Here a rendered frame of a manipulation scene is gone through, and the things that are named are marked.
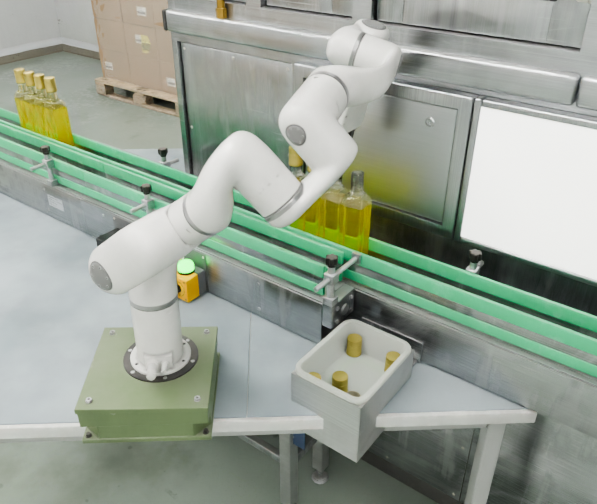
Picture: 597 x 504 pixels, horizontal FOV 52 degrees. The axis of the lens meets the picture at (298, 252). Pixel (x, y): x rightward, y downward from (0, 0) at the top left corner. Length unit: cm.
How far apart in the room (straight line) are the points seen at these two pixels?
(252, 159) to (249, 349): 63
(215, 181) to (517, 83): 66
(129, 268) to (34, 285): 81
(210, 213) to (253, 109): 81
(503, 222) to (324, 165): 55
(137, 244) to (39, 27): 687
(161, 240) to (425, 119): 68
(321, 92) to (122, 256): 42
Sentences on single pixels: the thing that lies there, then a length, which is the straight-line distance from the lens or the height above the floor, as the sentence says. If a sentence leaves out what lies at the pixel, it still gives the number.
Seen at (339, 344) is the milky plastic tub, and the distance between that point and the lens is 141.
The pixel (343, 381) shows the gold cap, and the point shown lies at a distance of 131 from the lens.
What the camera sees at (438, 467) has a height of 20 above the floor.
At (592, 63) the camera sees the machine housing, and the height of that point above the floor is 142.
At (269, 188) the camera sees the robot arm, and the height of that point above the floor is 129.
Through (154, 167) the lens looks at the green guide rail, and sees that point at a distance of 195.
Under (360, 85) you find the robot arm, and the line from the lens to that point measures 111.
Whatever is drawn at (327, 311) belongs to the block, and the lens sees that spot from 141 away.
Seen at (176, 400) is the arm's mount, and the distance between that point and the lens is 125.
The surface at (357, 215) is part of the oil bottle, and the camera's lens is 141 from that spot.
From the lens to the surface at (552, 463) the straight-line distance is 179.
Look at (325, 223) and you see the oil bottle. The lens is 147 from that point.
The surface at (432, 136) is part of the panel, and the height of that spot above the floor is 122.
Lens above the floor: 171
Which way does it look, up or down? 31 degrees down
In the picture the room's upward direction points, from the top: straight up
